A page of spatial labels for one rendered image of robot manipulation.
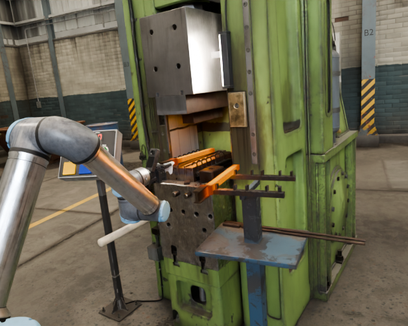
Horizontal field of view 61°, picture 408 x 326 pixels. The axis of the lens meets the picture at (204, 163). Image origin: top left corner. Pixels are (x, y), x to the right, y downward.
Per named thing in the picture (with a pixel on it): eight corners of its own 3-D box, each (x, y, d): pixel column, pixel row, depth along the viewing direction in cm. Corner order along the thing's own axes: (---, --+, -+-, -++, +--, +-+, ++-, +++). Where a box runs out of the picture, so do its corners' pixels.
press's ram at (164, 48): (208, 92, 163) (200, 2, 155) (147, 97, 185) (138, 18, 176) (249, 88, 197) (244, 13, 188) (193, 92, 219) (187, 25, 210)
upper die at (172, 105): (187, 114, 173) (185, 94, 171) (157, 115, 184) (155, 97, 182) (229, 105, 206) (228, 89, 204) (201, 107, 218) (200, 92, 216)
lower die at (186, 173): (193, 182, 181) (192, 166, 179) (164, 179, 192) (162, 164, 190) (233, 163, 214) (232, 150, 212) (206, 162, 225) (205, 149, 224)
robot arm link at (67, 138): (78, 105, 99) (175, 203, 153) (46, 108, 104) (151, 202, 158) (62, 139, 94) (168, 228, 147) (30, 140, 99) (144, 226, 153)
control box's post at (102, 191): (120, 311, 229) (94, 151, 205) (116, 309, 231) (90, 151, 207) (124, 308, 232) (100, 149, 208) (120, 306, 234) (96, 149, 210)
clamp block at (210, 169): (213, 184, 174) (212, 171, 172) (199, 182, 179) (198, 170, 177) (225, 178, 183) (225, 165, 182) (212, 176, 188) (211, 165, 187)
